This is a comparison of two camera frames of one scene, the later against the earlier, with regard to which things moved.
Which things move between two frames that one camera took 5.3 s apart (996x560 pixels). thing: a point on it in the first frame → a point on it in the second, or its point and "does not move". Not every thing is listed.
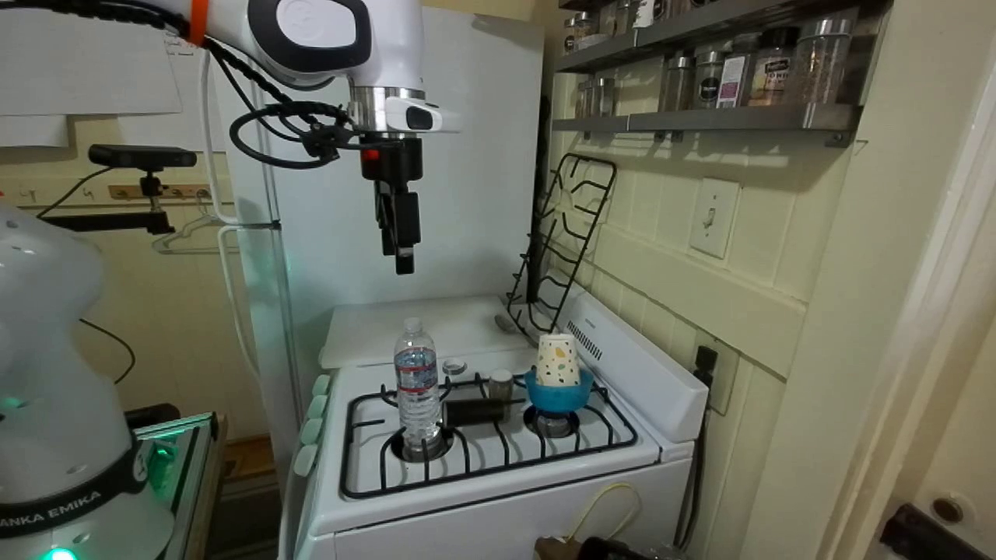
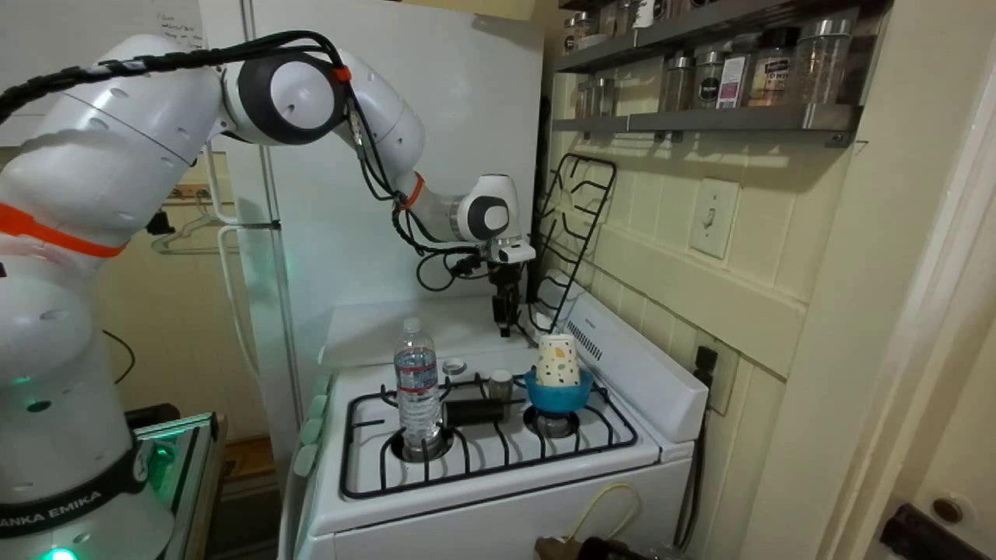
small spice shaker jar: (503, 390) does not move
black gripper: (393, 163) → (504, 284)
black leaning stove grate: (568, 224) does not move
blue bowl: (554, 398) does not move
